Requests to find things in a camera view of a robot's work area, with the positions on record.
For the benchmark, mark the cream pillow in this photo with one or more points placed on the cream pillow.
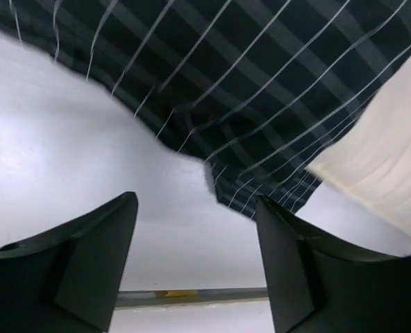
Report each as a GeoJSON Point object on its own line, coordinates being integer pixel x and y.
{"type": "Point", "coordinates": [365, 191]}

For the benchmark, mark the dark checked pillowcase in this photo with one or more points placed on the dark checked pillowcase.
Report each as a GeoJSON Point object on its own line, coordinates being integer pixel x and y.
{"type": "Point", "coordinates": [257, 89]}

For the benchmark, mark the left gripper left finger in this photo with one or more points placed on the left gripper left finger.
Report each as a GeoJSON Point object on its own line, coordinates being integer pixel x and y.
{"type": "Point", "coordinates": [67, 279]}

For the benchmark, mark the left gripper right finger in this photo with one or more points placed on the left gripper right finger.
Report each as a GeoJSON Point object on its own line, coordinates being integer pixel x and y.
{"type": "Point", "coordinates": [317, 282]}

